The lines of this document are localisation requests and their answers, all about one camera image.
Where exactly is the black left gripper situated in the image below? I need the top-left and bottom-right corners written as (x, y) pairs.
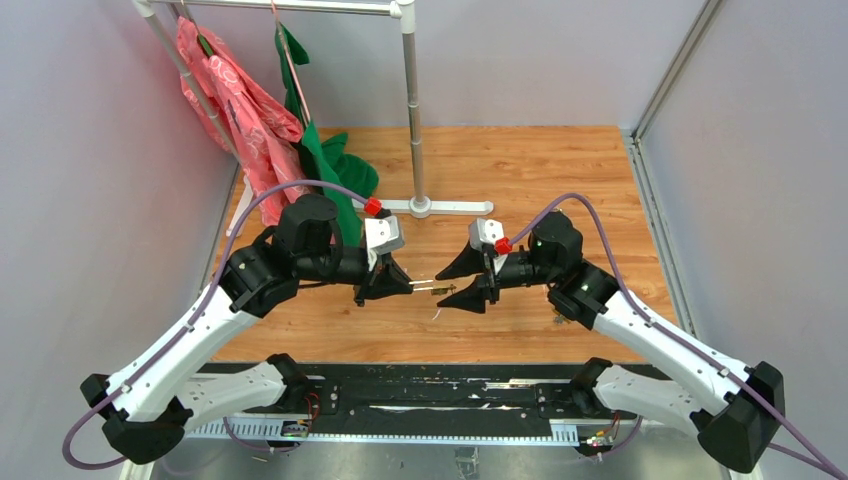
top-left (298, 244), bottom-right (415, 306)

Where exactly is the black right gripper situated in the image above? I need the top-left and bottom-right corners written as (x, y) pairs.
top-left (435, 238), bottom-right (558, 315)

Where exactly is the small brass padlock with key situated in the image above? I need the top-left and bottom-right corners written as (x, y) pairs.
top-left (410, 280), bottom-right (457, 296)

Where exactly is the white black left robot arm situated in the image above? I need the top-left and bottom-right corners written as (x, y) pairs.
top-left (81, 194), bottom-right (413, 464)

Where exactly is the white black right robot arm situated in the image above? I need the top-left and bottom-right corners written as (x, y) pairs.
top-left (436, 211), bottom-right (785, 473)

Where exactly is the white metal clothes rack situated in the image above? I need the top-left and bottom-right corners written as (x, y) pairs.
top-left (132, 1), bottom-right (494, 219)

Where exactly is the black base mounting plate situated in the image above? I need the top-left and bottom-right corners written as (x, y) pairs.
top-left (301, 363), bottom-right (614, 436)

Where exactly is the green garment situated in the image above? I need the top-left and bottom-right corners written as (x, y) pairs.
top-left (274, 23), bottom-right (380, 248)

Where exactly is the pink patterned garment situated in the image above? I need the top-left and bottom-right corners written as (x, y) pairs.
top-left (176, 17), bottom-right (320, 196)

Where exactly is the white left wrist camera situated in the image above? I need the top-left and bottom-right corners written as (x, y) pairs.
top-left (364, 215), bottom-right (405, 271)

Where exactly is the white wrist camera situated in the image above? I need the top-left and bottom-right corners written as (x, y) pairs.
top-left (364, 215), bottom-right (405, 271)
top-left (469, 217), bottom-right (507, 273)

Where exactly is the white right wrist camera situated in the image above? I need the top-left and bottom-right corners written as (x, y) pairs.
top-left (469, 217), bottom-right (507, 273)

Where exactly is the slotted grey cable duct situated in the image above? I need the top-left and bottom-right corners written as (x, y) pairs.
top-left (187, 417), bottom-right (581, 447)

